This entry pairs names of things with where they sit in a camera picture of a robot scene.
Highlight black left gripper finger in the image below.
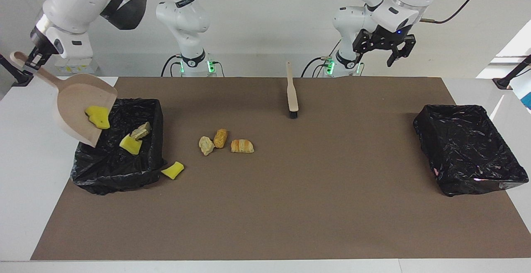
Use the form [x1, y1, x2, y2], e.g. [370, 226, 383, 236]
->
[352, 29, 373, 54]
[386, 34, 417, 68]

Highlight beige plastic dustpan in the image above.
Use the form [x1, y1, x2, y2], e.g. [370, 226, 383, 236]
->
[10, 51, 118, 148]

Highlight yellow sponge with dark spot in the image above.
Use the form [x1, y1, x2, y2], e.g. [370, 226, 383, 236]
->
[85, 105, 111, 130]

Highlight beige hand brush black bristles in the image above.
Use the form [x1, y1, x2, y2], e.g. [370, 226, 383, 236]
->
[286, 61, 300, 119]

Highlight orange striped croissant piece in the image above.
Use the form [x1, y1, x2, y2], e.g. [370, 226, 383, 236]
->
[231, 139, 255, 154]
[131, 122, 151, 141]

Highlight yellow sponge piece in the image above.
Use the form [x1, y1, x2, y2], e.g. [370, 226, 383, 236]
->
[119, 134, 142, 155]
[161, 161, 185, 180]

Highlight golden brown bread roll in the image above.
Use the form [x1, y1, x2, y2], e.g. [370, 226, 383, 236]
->
[213, 129, 229, 149]

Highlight pale beige bread chunk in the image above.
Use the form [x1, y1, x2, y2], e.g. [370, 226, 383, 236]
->
[199, 136, 215, 156]

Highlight black bag lined bin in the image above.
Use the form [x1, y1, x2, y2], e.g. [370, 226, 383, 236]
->
[71, 98, 166, 195]
[413, 104, 530, 197]

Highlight brown table mat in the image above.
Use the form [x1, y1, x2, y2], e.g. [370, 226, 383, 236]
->
[30, 77, 531, 261]

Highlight black camera stand pole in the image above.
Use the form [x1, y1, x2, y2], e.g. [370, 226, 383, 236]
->
[492, 54, 531, 90]
[0, 53, 34, 88]

